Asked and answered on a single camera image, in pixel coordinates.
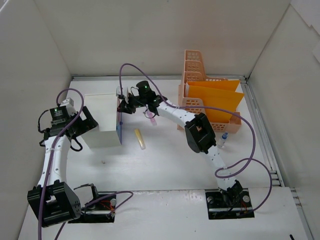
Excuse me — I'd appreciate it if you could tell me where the white mini drawer cabinet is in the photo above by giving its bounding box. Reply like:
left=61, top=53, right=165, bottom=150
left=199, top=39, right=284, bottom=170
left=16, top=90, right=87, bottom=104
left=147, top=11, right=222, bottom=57
left=81, top=93, right=121, bottom=149

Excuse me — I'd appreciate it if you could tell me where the orange folder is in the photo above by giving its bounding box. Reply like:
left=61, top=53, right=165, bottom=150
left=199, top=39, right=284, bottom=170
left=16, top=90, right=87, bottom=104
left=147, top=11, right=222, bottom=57
left=186, top=80, right=244, bottom=112

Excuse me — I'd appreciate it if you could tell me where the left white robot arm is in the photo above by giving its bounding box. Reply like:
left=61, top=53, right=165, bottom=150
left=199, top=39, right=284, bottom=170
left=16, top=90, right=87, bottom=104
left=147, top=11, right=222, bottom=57
left=27, top=105, right=99, bottom=228

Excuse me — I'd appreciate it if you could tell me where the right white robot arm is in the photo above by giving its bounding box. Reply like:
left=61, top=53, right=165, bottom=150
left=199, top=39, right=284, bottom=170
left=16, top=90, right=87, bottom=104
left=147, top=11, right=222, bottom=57
left=116, top=80, right=243, bottom=206

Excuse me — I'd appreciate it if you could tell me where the purple drawer with knob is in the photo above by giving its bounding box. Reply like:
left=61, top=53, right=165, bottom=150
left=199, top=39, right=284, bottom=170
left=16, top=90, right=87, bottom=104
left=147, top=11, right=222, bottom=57
left=116, top=121, right=123, bottom=144

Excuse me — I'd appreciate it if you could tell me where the purple highlighter pen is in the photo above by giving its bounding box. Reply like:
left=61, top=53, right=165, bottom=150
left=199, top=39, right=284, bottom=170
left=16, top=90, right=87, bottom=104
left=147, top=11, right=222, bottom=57
left=145, top=110, right=157, bottom=126

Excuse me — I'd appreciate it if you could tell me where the yellow highlighter pen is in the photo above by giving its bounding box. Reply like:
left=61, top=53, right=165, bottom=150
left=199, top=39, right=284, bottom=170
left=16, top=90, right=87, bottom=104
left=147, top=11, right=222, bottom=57
left=134, top=128, right=146, bottom=150

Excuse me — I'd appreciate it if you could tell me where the small clear dropper bottle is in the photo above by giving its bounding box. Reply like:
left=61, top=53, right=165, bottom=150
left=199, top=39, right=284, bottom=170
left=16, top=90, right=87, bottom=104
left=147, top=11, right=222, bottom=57
left=216, top=132, right=228, bottom=148

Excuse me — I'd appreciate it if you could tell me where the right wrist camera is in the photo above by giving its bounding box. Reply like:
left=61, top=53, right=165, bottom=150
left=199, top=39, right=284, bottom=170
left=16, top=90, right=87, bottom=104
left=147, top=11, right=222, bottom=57
left=116, top=86, right=131, bottom=104

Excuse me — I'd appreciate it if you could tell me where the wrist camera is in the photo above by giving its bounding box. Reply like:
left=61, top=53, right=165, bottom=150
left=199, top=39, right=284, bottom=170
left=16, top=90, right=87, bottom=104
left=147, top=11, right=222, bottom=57
left=116, top=86, right=131, bottom=104
left=59, top=97, right=77, bottom=116

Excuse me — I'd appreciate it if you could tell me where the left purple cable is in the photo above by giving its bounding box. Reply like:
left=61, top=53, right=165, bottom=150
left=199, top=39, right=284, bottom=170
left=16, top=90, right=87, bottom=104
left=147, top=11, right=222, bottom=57
left=37, top=88, right=135, bottom=240

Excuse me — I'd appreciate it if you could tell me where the purple cable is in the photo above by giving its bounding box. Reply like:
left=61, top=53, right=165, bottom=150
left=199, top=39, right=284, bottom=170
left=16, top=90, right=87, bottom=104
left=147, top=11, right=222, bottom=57
left=118, top=63, right=273, bottom=213
left=37, top=88, right=135, bottom=240

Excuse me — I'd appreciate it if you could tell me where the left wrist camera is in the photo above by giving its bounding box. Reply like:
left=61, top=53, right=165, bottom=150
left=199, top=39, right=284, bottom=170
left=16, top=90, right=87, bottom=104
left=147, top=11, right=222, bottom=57
left=59, top=97, right=77, bottom=116

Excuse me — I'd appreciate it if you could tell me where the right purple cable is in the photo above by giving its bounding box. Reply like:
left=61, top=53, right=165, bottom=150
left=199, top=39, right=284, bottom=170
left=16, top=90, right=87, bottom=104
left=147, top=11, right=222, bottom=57
left=118, top=63, right=273, bottom=213

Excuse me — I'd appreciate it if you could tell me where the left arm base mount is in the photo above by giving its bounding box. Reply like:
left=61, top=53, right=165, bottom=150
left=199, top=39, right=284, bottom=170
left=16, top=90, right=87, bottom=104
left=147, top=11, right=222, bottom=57
left=81, top=195, right=117, bottom=224

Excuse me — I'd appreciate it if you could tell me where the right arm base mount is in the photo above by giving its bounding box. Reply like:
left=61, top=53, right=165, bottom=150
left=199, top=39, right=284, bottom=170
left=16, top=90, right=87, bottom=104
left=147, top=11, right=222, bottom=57
left=205, top=188, right=255, bottom=220

